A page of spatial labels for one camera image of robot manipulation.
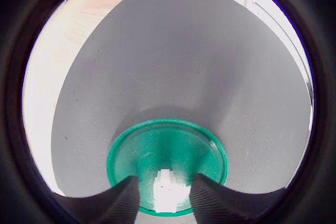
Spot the dark grey mat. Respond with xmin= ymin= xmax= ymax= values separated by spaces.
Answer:
xmin=51 ymin=0 xmax=314 ymax=224

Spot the small white plastic terminal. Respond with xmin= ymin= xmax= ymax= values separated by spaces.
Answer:
xmin=153 ymin=168 xmax=191 ymax=214

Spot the round green lid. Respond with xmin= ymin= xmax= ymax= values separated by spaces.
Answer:
xmin=106 ymin=119 xmax=228 ymax=217

